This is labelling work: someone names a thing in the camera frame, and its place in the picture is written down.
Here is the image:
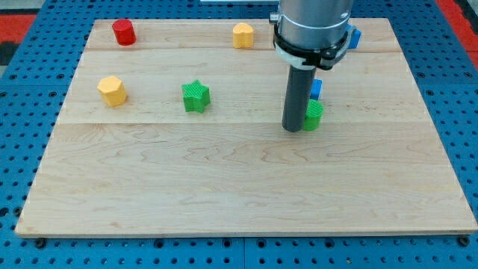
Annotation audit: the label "green cylinder block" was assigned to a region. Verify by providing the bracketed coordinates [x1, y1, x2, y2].
[302, 99, 323, 132]

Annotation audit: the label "blue block behind arm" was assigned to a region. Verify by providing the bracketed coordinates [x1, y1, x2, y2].
[347, 25, 361, 49]

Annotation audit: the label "light wooden board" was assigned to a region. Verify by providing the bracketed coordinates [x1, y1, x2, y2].
[15, 18, 477, 238]

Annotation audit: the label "green star block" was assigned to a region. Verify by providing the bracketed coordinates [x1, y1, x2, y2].
[181, 80, 211, 114]

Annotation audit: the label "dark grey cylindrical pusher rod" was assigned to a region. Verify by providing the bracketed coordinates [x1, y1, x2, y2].
[282, 66, 316, 132]

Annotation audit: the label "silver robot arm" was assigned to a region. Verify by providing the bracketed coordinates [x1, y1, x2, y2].
[270, 0, 356, 70]

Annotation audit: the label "yellow heart block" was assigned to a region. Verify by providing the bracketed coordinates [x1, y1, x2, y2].
[232, 22, 255, 49]

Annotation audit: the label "yellow hexagon block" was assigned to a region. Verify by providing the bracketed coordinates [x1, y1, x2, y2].
[97, 76, 127, 107]

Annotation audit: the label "blue block behind rod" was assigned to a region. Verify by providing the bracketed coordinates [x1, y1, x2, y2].
[310, 78, 323, 101]

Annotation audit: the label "red cylinder block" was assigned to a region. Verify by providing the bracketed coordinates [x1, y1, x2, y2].
[112, 19, 137, 46]

